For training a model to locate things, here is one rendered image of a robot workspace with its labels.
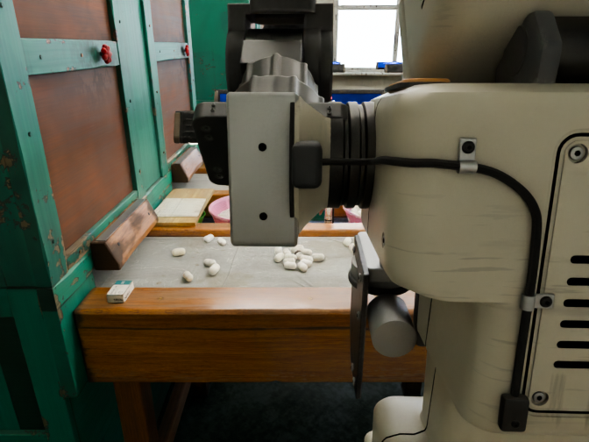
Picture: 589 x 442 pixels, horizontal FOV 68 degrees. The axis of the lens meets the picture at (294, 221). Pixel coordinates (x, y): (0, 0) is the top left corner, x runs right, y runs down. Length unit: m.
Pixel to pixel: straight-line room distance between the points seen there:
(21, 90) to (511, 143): 0.76
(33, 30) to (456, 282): 0.85
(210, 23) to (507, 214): 3.62
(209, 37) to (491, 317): 3.62
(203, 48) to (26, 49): 2.98
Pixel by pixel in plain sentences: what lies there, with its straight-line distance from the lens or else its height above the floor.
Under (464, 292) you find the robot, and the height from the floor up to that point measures 1.12.
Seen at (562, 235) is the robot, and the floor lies 1.16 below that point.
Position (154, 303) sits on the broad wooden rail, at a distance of 0.96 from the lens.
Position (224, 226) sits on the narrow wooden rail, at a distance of 1.31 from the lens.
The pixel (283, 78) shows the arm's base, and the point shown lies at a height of 1.23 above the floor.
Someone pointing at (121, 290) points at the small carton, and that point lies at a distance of 0.99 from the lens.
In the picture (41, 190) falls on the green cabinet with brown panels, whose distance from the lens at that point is 0.90.
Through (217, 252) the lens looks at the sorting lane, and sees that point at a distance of 1.21.
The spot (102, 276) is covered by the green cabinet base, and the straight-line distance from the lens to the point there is 1.17.
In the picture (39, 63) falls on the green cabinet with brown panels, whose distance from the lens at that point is 0.94.
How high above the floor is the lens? 1.26
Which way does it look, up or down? 22 degrees down
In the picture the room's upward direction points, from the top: straight up
